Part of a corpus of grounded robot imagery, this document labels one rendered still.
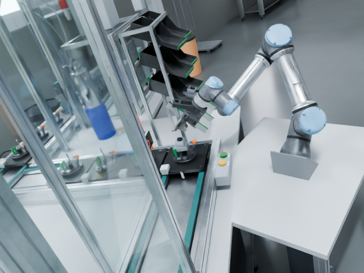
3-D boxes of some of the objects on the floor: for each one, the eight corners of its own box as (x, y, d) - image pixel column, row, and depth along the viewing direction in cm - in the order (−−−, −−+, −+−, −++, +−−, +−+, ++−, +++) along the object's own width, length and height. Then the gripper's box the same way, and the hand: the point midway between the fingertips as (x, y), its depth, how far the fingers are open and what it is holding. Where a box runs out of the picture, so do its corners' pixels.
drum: (194, 79, 563) (184, 42, 532) (176, 78, 591) (166, 43, 559) (208, 69, 587) (200, 33, 555) (190, 69, 615) (181, 34, 583)
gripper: (206, 113, 160) (183, 141, 171) (208, 104, 167) (186, 131, 179) (192, 103, 158) (169, 132, 170) (194, 95, 166) (173, 123, 177)
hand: (174, 127), depth 173 cm, fingers closed
